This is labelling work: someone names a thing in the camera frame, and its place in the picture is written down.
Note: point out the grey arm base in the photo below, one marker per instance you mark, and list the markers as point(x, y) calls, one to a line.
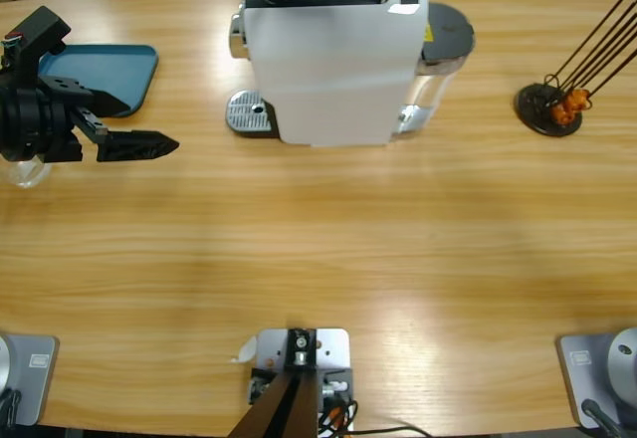
point(579, 373)
point(35, 373)

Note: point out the white capsule coffee machine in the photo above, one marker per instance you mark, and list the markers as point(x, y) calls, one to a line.
point(328, 69)

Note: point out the blue plastic tray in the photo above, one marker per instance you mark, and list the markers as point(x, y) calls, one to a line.
point(119, 69)

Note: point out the clear glass cup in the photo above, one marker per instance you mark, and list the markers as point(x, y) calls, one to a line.
point(30, 179)

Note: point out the chrome slotted drip tray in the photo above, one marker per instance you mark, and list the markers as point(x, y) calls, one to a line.
point(244, 109)

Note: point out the clear water tank black lid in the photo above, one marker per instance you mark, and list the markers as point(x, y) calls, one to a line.
point(448, 30)

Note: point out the white tape tab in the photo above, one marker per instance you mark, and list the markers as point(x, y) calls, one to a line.
point(246, 351)

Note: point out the black capsule holder with rods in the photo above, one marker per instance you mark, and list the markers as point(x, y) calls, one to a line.
point(535, 104)

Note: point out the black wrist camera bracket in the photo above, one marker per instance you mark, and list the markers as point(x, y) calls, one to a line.
point(37, 27)

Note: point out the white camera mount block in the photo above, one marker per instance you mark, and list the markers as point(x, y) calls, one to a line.
point(331, 346)

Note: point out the dark camera post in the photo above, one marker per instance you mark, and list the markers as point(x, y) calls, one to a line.
point(283, 408)

